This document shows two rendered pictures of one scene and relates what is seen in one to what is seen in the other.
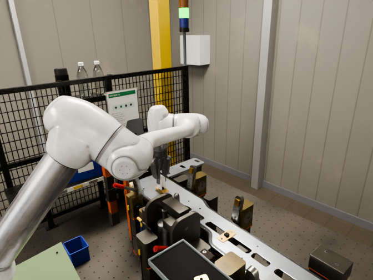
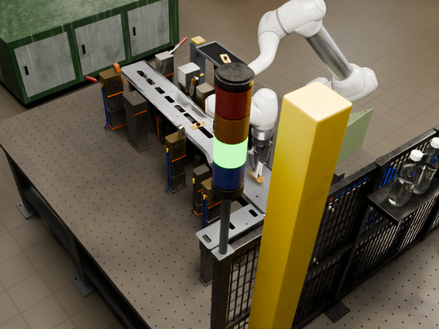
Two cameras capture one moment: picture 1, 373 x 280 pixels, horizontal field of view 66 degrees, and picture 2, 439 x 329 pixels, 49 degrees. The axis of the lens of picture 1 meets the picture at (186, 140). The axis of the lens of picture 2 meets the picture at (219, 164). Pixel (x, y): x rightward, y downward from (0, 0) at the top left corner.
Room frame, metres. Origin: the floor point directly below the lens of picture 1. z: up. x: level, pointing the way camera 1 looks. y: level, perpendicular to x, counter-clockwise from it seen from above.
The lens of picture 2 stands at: (2.90, -0.01, 2.54)
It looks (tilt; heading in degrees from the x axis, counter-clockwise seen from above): 43 degrees down; 181
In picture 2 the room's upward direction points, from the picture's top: 3 degrees clockwise
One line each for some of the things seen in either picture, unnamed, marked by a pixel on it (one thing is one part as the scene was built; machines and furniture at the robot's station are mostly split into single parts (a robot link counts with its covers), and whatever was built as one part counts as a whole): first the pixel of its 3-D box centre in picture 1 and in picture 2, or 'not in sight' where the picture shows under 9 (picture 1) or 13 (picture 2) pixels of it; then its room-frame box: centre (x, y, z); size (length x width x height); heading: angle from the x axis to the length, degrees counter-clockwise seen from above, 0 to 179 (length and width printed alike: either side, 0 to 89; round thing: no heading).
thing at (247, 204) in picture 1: (243, 233); (174, 164); (1.13, -0.27, 0.87); 0.12 x 0.07 x 0.35; 129
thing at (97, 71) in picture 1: (98, 77); (406, 177); (1.82, 0.54, 1.53); 0.07 x 0.07 x 0.20
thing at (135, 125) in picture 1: (136, 147); not in sight; (1.54, 0.29, 1.17); 0.12 x 0.01 x 0.34; 129
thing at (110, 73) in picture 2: not in sight; (112, 100); (0.63, -0.69, 0.88); 0.14 x 0.09 x 0.36; 129
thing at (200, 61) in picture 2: not in sight; (197, 74); (0.37, -0.21, 0.92); 0.08 x 0.08 x 0.44; 39
